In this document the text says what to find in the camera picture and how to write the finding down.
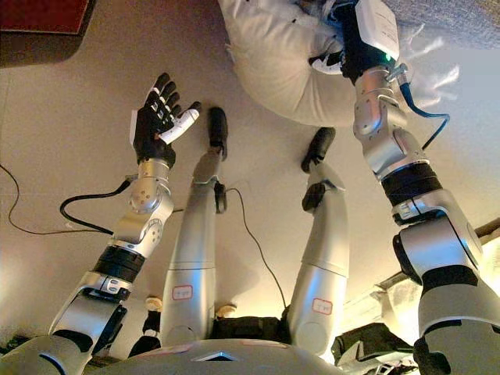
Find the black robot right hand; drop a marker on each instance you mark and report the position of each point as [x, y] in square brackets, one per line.
[363, 43]

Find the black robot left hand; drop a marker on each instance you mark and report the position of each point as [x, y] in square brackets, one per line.
[150, 129]

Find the white fringed throw pillow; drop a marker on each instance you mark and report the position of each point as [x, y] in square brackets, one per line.
[281, 70]

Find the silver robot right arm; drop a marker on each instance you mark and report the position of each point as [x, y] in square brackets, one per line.
[390, 129]

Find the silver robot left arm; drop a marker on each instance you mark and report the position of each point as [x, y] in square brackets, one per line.
[148, 203]

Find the grey upholstered armchair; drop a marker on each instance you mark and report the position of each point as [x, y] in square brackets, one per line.
[449, 19]

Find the silver robot left leg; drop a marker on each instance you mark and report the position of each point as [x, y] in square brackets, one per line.
[191, 242]

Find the silver robot leg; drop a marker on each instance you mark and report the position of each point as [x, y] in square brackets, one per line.
[191, 242]
[324, 254]

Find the glossy brown wardrobe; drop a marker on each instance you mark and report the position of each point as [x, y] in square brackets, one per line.
[39, 23]

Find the silver robot right leg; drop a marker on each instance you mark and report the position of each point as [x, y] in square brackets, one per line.
[324, 254]

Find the grey robot torso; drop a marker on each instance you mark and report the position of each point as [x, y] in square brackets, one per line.
[156, 361]

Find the black bag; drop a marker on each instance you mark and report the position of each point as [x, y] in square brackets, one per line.
[371, 343]

